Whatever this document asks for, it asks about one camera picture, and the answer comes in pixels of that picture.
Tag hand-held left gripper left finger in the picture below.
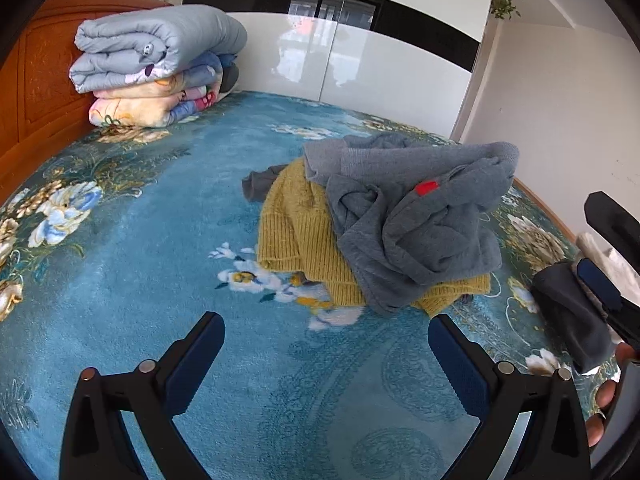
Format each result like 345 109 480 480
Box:
59 311 226 480

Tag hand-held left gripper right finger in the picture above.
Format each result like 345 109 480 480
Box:
427 313 593 480

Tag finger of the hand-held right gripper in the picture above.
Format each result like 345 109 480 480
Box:
584 191 640 261
575 257 640 350

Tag dark grey cloth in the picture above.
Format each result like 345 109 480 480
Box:
530 260 615 375

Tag grey knit sweater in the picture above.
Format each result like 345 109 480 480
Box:
302 132 521 315

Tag person's right hand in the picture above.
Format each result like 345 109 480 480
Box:
586 341 640 448

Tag white cloth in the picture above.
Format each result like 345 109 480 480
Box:
575 232 640 306

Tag blue floral bed blanket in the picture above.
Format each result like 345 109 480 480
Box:
0 90 618 480

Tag yellow knit sweater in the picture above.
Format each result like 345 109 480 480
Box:
256 157 492 318

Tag dark grey garment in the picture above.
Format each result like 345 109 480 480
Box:
241 165 288 204

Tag green potted plant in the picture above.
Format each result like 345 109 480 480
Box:
490 0 522 22

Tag white wardrobe with black band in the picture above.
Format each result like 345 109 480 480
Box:
181 0 496 143

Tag peach floral folded quilt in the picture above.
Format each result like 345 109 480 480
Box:
88 77 223 128

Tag blue patterned folded quilt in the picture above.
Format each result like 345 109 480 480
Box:
125 52 242 111

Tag orange wooden headboard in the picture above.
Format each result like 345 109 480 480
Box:
0 0 173 206

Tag grey-blue folded quilt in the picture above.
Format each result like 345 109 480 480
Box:
69 4 248 94

